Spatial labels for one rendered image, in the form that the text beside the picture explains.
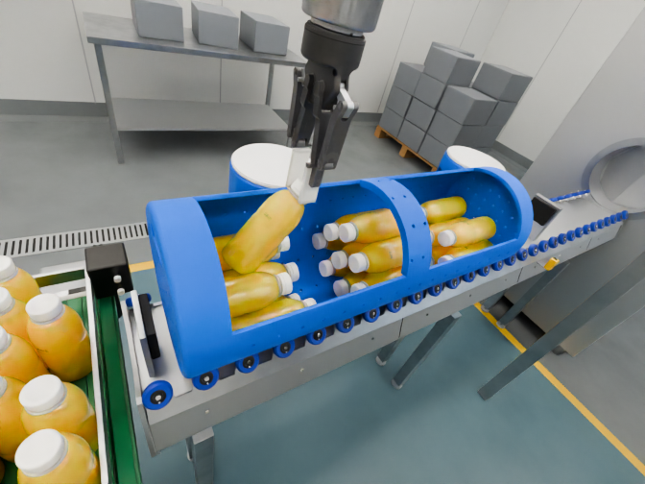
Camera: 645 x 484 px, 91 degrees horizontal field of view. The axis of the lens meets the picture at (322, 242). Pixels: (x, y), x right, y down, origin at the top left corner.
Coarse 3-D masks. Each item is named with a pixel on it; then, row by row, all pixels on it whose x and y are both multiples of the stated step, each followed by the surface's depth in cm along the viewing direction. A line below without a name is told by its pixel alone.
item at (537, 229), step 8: (536, 200) 119; (544, 200) 118; (536, 208) 120; (544, 208) 117; (552, 208) 115; (560, 208) 114; (536, 216) 120; (544, 216) 118; (552, 216) 117; (536, 224) 122; (544, 224) 119; (536, 232) 123
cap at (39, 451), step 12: (36, 432) 35; (48, 432) 35; (24, 444) 34; (36, 444) 34; (48, 444) 35; (60, 444) 35; (24, 456) 33; (36, 456) 34; (48, 456) 34; (24, 468) 33; (36, 468) 33; (48, 468) 34
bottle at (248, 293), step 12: (240, 276) 52; (252, 276) 52; (264, 276) 53; (276, 276) 55; (228, 288) 49; (240, 288) 50; (252, 288) 51; (264, 288) 52; (276, 288) 54; (228, 300) 49; (240, 300) 50; (252, 300) 51; (264, 300) 52; (240, 312) 50
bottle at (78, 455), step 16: (64, 432) 38; (64, 448) 36; (80, 448) 38; (64, 464) 36; (80, 464) 37; (96, 464) 42; (32, 480) 34; (48, 480) 35; (64, 480) 36; (80, 480) 38; (96, 480) 42
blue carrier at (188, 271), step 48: (240, 192) 54; (336, 192) 74; (384, 192) 62; (432, 192) 98; (480, 192) 93; (192, 240) 42; (192, 288) 40; (384, 288) 59; (192, 336) 40; (240, 336) 45; (288, 336) 52
